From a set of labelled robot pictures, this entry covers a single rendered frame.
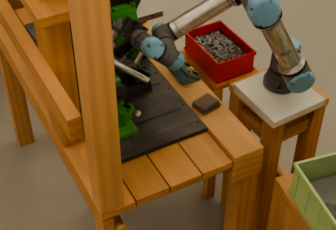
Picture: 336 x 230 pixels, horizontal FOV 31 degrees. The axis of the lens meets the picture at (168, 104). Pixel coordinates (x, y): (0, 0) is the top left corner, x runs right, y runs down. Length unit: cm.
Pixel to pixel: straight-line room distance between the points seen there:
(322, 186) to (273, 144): 41
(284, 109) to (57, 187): 147
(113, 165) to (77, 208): 136
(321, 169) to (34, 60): 114
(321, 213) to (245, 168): 39
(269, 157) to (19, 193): 147
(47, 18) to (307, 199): 111
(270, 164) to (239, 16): 225
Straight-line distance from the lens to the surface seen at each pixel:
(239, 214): 263
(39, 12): 197
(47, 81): 210
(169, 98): 257
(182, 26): 231
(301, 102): 264
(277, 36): 229
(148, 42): 216
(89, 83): 175
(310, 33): 472
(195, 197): 337
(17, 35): 236
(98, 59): 171
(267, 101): 261
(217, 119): 248
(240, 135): 242
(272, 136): 263
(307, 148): 289
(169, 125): 245
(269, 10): 218
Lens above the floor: 255
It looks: 40 degrees down
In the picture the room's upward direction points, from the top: straight up
